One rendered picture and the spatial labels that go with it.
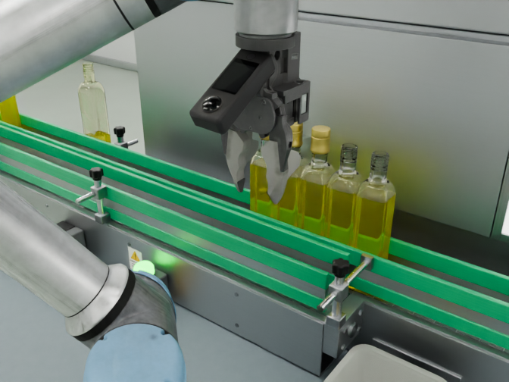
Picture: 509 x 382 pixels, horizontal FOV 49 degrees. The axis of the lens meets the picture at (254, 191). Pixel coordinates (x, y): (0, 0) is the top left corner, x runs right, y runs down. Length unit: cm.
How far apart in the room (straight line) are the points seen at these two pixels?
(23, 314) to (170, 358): 65
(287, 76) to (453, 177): 46
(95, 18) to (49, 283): 37
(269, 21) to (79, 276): 39
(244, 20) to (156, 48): 81
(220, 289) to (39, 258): 47
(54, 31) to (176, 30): 90
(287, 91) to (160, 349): 34
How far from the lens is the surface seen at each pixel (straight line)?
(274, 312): 104
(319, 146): 101
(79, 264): 75
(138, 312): 77
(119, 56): 630
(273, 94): 67
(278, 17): 65
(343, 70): 110
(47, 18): 50
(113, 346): 71
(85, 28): 50
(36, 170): 150
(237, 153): 72
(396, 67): 105
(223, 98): 64
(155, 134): 154
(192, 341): 115
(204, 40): 134
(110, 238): 131
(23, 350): 121
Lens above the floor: 151
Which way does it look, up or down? 27 degrees down
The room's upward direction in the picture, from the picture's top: straight up
